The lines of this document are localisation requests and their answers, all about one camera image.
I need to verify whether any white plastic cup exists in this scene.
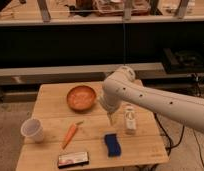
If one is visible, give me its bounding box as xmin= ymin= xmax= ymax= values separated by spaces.
xmin=20 ymin=118 xmax=44 ymax=143

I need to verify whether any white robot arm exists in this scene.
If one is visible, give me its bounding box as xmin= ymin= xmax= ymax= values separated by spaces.
xmin=99 ymin=66 xmax=204 ymax=133

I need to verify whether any black power cable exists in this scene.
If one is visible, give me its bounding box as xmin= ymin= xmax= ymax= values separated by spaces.
xmin=154 ymin=113 xmax=204 ymax=171

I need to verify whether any small white bottle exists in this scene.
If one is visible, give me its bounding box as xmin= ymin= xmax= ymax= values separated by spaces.
xmin=124 ymin=104 xmax=136 ymax=135

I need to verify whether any orange ceramic bowl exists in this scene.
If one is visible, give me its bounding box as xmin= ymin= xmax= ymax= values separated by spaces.
xmin=66 ymin=85 xmax=97 ymax=111

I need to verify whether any wooden table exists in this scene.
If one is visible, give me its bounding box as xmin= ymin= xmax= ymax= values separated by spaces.
xmin=16 ymin=83 xmax=169 ymax=171

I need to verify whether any cluttered tray on shelf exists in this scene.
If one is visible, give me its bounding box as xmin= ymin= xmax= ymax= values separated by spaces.
xmin=93 ymin=0 xmax=151 ymax=16

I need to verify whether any black vertical cable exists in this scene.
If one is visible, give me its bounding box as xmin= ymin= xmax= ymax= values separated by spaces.
xmin=122 ymin=19 xmax=127 ymax=68

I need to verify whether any orange chili pepper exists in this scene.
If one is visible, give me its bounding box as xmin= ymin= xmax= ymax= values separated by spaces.
xmin=62 ymin=121 xmax=82 ymax=149

